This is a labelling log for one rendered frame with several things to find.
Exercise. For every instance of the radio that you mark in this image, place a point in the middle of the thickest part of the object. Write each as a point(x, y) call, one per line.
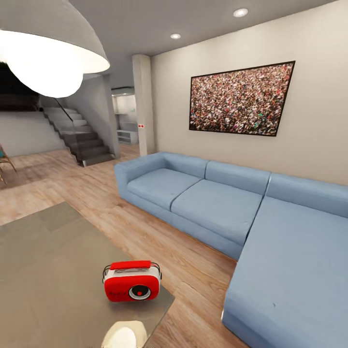
point(132, 281)

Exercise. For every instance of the sofa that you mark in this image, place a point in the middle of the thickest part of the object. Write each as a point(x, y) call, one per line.
point(288, 236)

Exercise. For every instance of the coffee table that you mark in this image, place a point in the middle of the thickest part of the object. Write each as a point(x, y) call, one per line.
point(52, 264)

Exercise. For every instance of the room light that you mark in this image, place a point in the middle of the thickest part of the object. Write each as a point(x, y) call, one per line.
point(58, 20)

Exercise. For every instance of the stairs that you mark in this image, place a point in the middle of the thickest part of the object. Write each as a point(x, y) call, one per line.
point(77, 137)

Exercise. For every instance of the picture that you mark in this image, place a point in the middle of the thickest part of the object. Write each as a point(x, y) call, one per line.
point(244, 101)

